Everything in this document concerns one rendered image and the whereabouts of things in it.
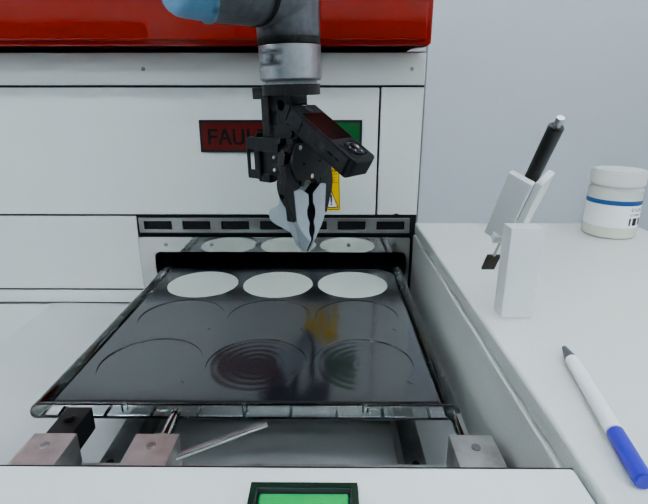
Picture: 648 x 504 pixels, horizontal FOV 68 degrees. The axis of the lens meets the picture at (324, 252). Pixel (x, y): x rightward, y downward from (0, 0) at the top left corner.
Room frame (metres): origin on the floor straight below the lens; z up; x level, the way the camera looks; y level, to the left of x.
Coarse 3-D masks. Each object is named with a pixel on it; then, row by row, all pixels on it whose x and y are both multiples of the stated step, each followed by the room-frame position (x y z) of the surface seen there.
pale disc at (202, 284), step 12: (192, 276) 0.67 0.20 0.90; (204, 276) 0.67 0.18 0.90; (216, 276) 0.67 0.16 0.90; (228, 276) 0.67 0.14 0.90; (168, 288) 0.62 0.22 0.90; (180, 288) 0.62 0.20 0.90; (192, 288) 0.62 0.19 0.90; (204, 288) 0.62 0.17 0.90; (216, 288) 0.62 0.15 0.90; (228, 288) 0.62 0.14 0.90
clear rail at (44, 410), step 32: (96, 416) 0.35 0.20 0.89; (128, 416) 0.35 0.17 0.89; (160, 416) 0.35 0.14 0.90; (192, 416) 0.35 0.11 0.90; (224, 416) 0.35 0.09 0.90; (256, 416) 0.35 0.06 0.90; (288, 416) 0.35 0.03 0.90; (320, 416) 0.35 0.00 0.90; (352, 416) 0.35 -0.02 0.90; (384, 416) 0.35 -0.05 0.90; (416, 416) 0.35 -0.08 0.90; (448, 416) 0.35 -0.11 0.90
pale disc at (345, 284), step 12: (336, 276) 0.67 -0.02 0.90; (348, 276) 0.67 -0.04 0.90; (360, 276) 0.67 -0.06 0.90; (372, 276) 0.67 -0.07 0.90; (324, 288) 0.62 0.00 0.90; (336, 288) 0.62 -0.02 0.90; (348, 288) 0.62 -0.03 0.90; (360, 288) 0.62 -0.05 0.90; (372, 288) 0.62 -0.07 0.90; (384, 288) 0.62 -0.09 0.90
